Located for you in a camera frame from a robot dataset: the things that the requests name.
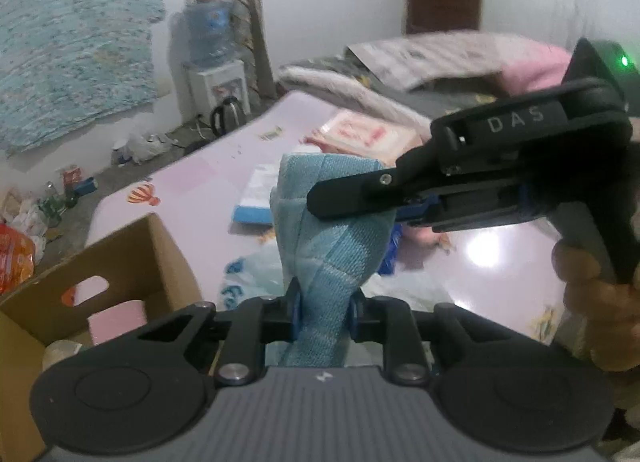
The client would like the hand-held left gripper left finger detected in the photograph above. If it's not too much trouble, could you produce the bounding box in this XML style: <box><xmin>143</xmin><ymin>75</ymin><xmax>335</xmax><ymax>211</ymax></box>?
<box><xmin>137</xmin><ymin>278</ymin><xmax>303</xmax><ymax>388</ymax></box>

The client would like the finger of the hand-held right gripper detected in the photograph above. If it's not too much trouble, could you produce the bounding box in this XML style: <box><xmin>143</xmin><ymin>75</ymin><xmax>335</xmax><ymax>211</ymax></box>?
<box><xmin>395</xmin><ymin>196</ymin><xmax>442</xmax><ymax>230</ymax></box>
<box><xmin>306</xmin><ymin>169</ymin><xmax>427</xmax><ymax>221</ymax></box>

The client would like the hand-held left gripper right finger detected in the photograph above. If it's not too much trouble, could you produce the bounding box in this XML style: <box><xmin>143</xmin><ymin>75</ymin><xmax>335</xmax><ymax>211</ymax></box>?
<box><xmin>349</xmin><ymin>289</ymin><xmax>506</xmax><ymax>385</ymax></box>

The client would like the blue towel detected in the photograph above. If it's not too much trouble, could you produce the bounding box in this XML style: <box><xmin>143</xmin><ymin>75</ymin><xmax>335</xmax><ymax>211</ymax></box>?
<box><xmin>270</xmin><ymin>152</ymin><xmax>401</xmax><ymax>368</ymax></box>

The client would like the brown cardboard box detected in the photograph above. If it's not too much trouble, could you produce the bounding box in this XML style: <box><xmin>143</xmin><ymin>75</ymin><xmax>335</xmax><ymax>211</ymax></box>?
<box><xmin>0</xmin><ymin>213</ymin><xmax>203</xmax><ymax>462</ymax></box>

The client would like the pink towel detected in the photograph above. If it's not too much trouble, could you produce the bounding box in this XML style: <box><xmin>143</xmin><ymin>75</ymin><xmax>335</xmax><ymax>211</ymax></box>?
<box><xmin>87</xmin><ymin>299</ymin><xmax>148</xmax><ymax>345</ymax></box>

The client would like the person's right hand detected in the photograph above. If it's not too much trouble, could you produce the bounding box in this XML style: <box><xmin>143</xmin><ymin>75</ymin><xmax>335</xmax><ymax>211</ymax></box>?
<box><xmin>550</xmin><ymin>239</ymin><xmax>640</xmax><ymax>374</ymax></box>

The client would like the white blue-print plastic bag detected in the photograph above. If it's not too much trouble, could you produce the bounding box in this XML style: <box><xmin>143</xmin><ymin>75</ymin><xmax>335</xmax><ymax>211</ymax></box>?
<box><xmin>222</xmin><ymin>242</ymin><xmax>456</xmax><ymax>373</ymax></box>

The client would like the pink printed packet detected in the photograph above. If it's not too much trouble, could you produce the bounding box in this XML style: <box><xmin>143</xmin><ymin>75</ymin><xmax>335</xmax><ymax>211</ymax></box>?
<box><xmin>302</xmin><ymin>109</ymin><xmax>426</xmax><ymax>165</ymax></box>

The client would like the pink cloth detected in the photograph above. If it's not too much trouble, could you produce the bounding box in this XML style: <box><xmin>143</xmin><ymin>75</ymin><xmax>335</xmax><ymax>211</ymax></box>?
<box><xmin>500</xmin><ymin>44</ymin><xmax>573</xmax><ymax>95</ymax></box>

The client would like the blue white paper packet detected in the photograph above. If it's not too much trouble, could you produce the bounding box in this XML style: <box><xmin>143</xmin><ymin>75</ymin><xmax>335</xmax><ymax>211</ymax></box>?
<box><xmin>232</xmin><ymin>164</ymin><xmax>281</xmax><ymax>227</ymax></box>

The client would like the grey checkered cloth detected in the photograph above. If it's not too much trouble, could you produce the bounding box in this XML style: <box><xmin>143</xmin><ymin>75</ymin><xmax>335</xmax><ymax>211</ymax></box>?
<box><xmin>345</xmin><ymin>32</ymin><xmax>551</xmax><ymax>90</ymax></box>

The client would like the black electric kettle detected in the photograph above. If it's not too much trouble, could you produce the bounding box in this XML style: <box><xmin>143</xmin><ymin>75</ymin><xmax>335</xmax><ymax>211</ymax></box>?
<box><xmin>210</xmin><ymin>96</ymin><xmax>247</xmax><ymax>137</ymax></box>

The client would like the white water dispenser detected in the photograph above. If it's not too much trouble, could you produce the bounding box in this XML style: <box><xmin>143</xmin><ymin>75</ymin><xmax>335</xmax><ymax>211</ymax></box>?
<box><xmin>187</xmin><ymin>59</ymin><xmax>251</xmax><ymax>125</ymax></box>

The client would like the patterned leaning board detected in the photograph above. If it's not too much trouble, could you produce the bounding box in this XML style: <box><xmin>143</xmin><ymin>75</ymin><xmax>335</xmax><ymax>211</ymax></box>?
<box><xmin>225</xmin><ymin>0</ymin><xmax>277</xmax><ymax>100</ymax></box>

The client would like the small white plastic bag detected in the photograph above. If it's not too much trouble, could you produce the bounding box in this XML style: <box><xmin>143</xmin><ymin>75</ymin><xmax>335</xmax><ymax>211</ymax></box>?
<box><xmin>112</xmin><ymin>129</ymin><xmax>171</xmax><ymax>165</ymax></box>

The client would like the blue water bottle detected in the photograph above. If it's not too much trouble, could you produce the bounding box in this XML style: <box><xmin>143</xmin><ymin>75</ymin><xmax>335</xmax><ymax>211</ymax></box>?
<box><xmin>182</xmin><ymin>0</ymin><xmax>236</xmax><ymax>67</ymax></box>

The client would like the green glass bottle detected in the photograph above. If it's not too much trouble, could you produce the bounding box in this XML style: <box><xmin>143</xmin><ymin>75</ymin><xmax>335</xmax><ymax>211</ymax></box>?
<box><xmin>37</xmin><ymin>182</ymin><xmax>66</xmax><ymax>227</ymax></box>

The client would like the red printed bag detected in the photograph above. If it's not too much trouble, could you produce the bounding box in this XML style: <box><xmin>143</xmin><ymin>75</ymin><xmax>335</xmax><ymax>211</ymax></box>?
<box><xmin>0</xmin><ymin>222</ymin><xmax>36</xmax><ymax>295</ymax></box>

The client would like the teal floral wall cloth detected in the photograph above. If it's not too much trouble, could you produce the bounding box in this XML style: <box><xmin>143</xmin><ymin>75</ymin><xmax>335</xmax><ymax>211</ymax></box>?
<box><xmin>0</xmin><ymin>0</ymin><xmax>167</xmax><ymax>155</ymax></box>

